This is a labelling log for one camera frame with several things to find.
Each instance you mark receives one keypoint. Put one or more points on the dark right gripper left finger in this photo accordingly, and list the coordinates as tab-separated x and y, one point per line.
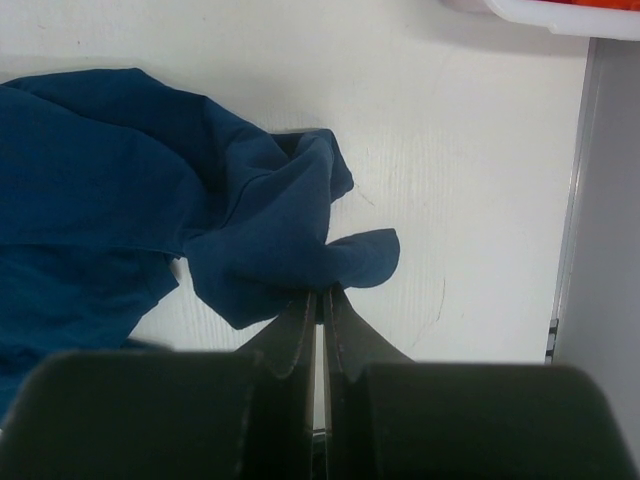
132	414

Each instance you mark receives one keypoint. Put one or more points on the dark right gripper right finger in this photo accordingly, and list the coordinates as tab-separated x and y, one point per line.
389	417

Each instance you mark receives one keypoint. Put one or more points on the blue printed t-shirt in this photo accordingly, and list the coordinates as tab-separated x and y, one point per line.
109	176

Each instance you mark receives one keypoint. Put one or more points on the white plastic laundry basket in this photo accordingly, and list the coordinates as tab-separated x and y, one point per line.
618	20

